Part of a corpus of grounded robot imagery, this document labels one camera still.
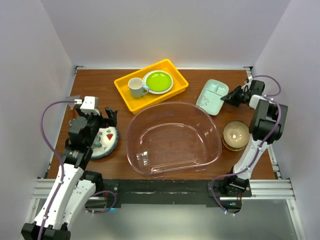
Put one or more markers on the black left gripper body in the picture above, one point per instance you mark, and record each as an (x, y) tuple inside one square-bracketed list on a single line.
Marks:
[(95, 122)]

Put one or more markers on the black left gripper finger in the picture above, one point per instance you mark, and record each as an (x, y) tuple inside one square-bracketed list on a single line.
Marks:
[(89, 115), (111, 119)]

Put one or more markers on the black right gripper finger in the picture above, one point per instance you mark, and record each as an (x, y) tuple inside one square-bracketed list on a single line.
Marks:
[(231, 99), (237, 91)]

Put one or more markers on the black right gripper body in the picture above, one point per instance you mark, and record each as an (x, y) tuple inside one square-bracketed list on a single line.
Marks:
[(241, 97)]

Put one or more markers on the mint divided rectangular plate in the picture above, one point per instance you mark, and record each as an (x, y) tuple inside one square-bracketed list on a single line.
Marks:
[(210, 97)]

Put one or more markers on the teal glazed ceramic mug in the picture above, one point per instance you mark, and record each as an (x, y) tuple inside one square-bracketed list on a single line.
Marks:
[(96, 142)]

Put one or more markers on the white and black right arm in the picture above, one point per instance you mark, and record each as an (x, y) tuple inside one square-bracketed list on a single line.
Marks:
[(266, 126)]

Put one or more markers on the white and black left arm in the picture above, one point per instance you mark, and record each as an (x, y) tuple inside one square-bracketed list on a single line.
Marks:
[(74, 185)]

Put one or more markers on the clear plastic bin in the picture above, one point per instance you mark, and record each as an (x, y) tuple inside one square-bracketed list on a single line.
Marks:
[(170, 137)]

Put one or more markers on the grey triangular scraper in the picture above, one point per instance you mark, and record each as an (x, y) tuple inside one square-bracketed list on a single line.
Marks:
[(72, 101)]

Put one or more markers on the dark blue patterned plate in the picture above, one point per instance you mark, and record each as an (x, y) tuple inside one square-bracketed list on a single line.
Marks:
[(110, 150)]

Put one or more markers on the yellow plastic tray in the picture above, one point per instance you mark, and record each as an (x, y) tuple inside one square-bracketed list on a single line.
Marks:
[(137, 104)]

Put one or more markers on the beige bowl with black rim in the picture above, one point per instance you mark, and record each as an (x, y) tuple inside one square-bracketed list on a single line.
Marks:
[(236, 134)]

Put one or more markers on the yellow patterned bowl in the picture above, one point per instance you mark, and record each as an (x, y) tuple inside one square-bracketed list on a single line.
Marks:
[(235, 149)]

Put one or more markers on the green plate white rim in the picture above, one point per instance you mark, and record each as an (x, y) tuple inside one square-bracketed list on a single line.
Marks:
[(158, 82)]

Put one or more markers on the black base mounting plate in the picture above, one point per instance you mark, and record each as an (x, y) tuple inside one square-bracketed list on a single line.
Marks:
[(165, 192)]

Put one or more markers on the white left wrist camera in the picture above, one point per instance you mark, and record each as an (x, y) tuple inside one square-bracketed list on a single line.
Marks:
[(88, 105)]

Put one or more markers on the white mug blue handle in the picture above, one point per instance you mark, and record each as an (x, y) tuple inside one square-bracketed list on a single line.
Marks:
[(137, 87)]

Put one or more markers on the aluminium table frame rail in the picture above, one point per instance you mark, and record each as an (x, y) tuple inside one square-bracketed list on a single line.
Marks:
[(290, 203)]

